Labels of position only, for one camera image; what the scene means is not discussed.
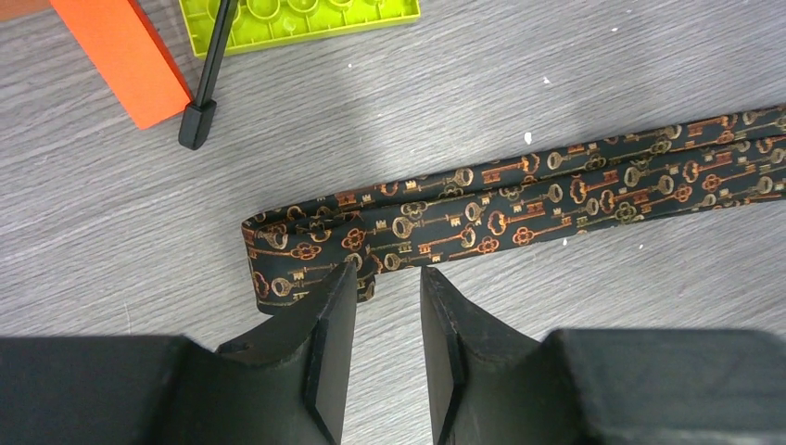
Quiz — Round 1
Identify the small black tripod stand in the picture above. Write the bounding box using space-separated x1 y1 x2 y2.
178 0 238 150

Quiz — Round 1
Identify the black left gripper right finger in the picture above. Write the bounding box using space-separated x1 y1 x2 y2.
420 268 785 444

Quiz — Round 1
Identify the black key pattern tie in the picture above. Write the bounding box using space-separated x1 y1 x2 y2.
241 106 785 315

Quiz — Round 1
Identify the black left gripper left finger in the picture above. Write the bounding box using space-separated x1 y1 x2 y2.
1 262 356 444

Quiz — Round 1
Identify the lime green flat brick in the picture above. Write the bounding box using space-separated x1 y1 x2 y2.
178 0 423 60

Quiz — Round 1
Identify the orange red block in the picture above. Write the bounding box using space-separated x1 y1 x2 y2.
51 0 192 129

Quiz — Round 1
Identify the orange wooden compartment tray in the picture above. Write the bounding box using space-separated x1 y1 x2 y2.
0 0 51 22

